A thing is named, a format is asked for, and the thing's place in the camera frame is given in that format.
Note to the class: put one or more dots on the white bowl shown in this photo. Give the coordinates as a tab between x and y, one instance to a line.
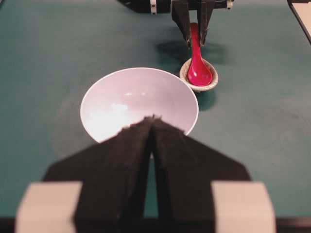
126	96

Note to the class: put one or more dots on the red spoon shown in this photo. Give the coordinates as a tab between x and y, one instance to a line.
198	73

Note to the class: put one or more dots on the small crackle-glaze dish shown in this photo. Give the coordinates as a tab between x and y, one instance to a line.
184	72

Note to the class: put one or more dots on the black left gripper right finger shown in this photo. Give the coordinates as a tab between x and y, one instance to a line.
200	190

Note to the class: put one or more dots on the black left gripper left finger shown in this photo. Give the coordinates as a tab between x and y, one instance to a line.
93	191

